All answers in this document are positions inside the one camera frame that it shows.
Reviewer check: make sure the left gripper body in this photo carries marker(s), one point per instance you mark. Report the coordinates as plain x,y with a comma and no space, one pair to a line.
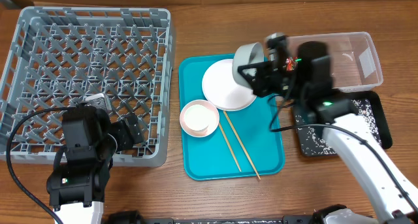
124,138

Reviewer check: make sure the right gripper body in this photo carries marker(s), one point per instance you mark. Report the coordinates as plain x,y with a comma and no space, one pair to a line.
261,79

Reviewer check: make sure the grey bowl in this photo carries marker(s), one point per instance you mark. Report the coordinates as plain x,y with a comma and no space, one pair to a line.
245,55

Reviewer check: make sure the pink bowl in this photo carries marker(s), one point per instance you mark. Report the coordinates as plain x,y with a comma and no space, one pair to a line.
212,116

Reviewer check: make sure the wooden chopstick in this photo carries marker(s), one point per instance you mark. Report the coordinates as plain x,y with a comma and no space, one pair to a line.
242,145
229,147

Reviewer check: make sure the red ketchup packet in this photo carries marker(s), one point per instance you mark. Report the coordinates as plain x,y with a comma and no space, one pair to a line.
291,63

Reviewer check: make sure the white paper cup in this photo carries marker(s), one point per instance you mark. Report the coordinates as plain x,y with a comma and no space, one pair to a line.
195,117

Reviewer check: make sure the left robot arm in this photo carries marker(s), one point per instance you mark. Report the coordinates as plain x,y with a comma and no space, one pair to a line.
81,168

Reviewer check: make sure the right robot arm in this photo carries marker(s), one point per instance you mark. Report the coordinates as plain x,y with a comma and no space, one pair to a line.
306,79

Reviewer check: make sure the white round plate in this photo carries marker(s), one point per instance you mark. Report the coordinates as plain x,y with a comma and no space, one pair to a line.
222,91

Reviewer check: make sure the teal plastic tray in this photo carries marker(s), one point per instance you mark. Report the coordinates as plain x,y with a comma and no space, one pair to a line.
208,158

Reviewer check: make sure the clear plastic bin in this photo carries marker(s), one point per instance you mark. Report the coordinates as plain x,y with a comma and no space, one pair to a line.
355,63

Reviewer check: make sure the grey plastic dish rack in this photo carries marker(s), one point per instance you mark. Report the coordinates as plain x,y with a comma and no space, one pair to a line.
61,55

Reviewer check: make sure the black tray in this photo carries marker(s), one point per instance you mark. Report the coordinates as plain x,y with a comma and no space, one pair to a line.
370,108

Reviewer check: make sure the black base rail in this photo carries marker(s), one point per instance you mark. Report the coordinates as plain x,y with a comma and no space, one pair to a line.
334,214

